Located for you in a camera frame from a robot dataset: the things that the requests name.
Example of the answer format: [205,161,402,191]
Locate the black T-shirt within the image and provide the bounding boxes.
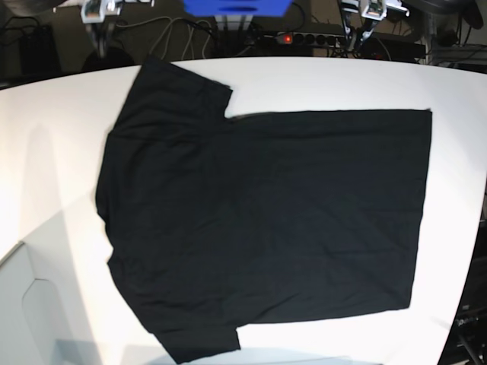
[95,57,432,363]

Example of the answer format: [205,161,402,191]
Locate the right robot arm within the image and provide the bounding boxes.
[53,0,155,58]

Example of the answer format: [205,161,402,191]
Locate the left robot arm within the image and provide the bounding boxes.
[337,0,410,52]

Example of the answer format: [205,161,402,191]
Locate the black power strip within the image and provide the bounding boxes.
[262,30,426,59]

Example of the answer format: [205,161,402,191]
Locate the blue plastic box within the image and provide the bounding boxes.
[183,0,293,17]

